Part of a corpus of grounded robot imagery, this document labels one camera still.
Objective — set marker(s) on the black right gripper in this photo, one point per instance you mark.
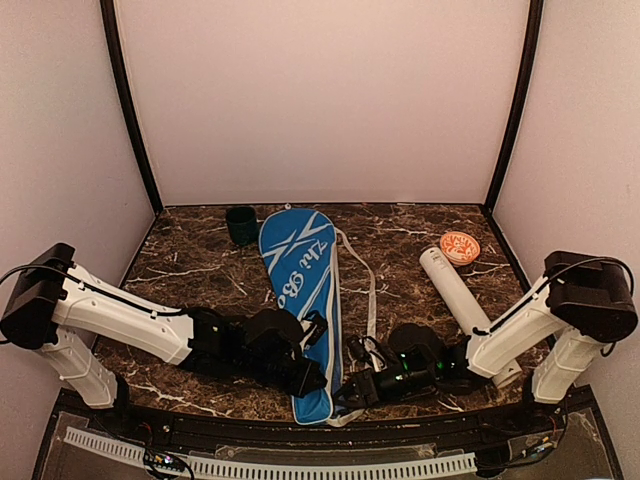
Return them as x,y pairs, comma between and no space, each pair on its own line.
366,386

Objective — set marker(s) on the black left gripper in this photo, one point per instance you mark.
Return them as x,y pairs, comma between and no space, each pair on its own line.
302,386

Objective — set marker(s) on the blue racket bag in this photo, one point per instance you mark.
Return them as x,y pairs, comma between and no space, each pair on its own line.
300,252

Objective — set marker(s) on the white shuttlecock tube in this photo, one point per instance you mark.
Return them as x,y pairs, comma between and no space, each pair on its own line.
459,299

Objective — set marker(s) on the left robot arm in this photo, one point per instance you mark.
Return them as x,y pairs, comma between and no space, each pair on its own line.
54,297

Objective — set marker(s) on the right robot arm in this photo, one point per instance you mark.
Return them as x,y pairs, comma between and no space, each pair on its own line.
585,301

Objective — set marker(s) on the dark green cup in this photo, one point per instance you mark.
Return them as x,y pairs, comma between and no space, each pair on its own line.
242,225

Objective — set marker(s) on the orange patterned bowl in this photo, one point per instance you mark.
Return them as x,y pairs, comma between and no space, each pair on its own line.
459,248

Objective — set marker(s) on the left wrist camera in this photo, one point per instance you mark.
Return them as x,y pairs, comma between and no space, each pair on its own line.
315,326

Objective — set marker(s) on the white slotted cable duct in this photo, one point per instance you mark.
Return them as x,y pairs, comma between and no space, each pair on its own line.
265,464

